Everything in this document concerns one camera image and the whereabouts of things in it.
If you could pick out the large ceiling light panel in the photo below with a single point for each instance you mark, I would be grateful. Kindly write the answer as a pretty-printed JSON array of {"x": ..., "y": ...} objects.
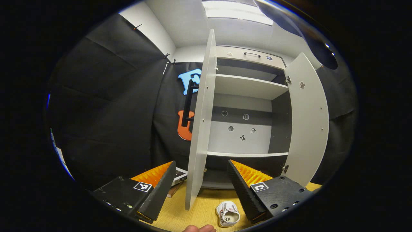
[{"x": 238, "y": 13}]

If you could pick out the white book with photo cover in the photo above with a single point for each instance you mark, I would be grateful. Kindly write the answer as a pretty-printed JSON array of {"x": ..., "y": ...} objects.
[{"x": 181, "y": 175}]

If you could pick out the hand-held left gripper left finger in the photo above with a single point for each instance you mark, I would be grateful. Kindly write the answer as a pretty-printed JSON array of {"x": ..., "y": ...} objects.
[{"x": 161, "y": 193}]

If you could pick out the white cabinet door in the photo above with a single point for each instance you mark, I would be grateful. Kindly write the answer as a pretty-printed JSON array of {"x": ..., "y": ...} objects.
[
  {"x": 199, "y": 129},
  {"x": 309, "y": 122}
]

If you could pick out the white shoe cabinet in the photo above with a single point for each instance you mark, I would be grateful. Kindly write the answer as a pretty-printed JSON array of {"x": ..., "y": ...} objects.
[{"x": 248, "y": 87}]

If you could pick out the white canvas shoe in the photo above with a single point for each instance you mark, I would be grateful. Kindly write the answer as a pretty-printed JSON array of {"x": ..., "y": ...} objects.
[{"x": 229, "y": 216}]

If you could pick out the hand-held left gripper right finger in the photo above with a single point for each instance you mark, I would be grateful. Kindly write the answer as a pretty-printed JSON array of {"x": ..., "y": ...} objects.
[{"x": 244, "y": 196}]

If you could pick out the black backdrop cloth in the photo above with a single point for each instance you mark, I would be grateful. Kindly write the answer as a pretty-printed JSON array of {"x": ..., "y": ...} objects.
[{"x": 106, "y": 112}]

